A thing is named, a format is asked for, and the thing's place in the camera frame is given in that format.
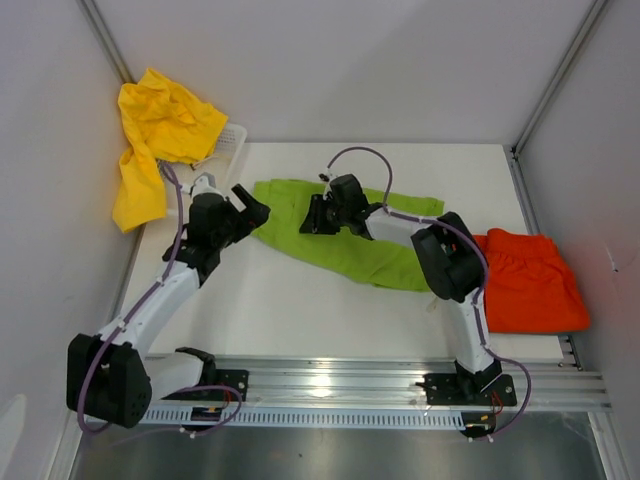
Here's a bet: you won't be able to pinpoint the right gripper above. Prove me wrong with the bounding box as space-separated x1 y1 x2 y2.
300 194 350 235

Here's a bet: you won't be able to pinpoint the lime green shorts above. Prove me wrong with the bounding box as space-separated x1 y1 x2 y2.
252 179 429 292

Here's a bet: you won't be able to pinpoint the orange shorts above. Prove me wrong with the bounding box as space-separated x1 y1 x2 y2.
474 228 590 335

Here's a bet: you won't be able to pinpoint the teal green shorts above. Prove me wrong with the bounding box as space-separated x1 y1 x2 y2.
426 297 440 314

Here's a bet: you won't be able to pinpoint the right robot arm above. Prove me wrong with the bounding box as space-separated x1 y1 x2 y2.
299 173 502 404

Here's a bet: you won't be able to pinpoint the yellow shorts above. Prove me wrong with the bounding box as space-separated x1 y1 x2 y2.
112 68 228 233

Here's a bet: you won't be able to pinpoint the white plastic basket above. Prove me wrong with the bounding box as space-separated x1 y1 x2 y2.
157 123 247 219

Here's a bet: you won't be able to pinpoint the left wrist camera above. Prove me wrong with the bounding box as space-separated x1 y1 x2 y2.
181 173 222 198

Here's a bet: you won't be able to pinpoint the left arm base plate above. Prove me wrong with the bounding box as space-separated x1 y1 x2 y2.
163 369 249 402

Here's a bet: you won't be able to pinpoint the right aluminium frame post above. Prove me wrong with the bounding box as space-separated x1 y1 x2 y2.
509 0 616 161

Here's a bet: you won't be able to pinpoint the aluminium frame post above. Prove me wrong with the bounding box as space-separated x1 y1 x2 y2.
509 0 616 161
76 0 134 84

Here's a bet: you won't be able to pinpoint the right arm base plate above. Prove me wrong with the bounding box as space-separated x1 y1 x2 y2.
415 373 517 407

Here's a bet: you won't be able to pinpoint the slotted cable duct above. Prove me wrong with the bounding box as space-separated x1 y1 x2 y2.
141 406 465 431

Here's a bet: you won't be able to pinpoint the left aluminium frame post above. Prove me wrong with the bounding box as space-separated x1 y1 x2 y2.
76 0 134 84

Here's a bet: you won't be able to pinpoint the aluminium mounting rail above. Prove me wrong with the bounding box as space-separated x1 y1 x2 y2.
67 355 614 414

